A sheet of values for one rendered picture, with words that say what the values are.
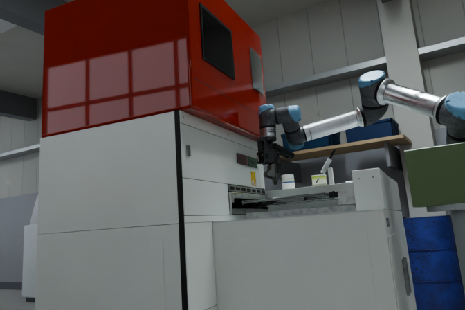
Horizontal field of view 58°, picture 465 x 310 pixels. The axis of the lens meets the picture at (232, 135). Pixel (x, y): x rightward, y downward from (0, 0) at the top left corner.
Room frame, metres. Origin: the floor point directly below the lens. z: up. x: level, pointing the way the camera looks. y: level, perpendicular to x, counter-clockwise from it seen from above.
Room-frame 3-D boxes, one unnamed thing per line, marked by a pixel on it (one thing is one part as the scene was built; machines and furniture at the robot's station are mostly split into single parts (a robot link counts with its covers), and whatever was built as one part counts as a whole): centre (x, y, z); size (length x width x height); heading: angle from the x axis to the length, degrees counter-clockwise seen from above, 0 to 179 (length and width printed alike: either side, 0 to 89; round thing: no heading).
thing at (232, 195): (1.99, -0.06, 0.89); 0.44 x 0.02 x 0.10; 156
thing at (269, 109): (1.89, -0.17, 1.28); 0.09 x 0.08 x 0.11; 70
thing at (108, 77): (1.96, 0.31, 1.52); 0.81 x 0.75 x 0.60; 156
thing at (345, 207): (1.79, -0.26, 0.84); 0.50 x 0.02 x 0.03; 66
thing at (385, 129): (3.90, -1.32, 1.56); 0.44 x 0.33 x 0.17; 59
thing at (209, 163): (1.84, 0.02, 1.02); 0.81 x 0.03 x 0.40; 156
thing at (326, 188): (2.23, -0.51, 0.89); 0.62 x 0.35 x 0.14; 66
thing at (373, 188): (1.71, -0.56, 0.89); 0.55 x 0.09 x 0.14; 156
